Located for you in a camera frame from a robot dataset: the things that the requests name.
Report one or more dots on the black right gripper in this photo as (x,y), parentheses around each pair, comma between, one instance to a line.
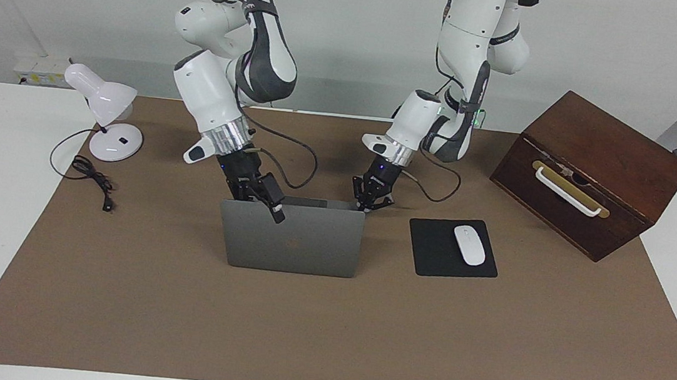
(240,170)

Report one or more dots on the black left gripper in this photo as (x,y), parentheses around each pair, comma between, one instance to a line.
(383,174)

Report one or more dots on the silver laptop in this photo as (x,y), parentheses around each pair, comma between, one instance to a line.
(295,242)

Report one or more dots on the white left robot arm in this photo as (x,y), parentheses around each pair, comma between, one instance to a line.
(470,15)

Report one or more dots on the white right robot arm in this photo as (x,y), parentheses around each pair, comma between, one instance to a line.
(210,95)

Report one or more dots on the black mouse pad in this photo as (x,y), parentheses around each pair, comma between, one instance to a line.
(433,250)

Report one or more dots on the white computer mouse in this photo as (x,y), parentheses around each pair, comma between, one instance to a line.
(470,245)

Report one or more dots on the white desk lamp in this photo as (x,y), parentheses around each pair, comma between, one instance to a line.
(117,141)

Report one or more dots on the brown table mat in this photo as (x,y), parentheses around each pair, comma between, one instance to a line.
(298,337)

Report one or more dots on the dark brown wooden box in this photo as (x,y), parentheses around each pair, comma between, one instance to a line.
(601,148)

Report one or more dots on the white power strip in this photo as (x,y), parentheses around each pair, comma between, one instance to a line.
(42,74)

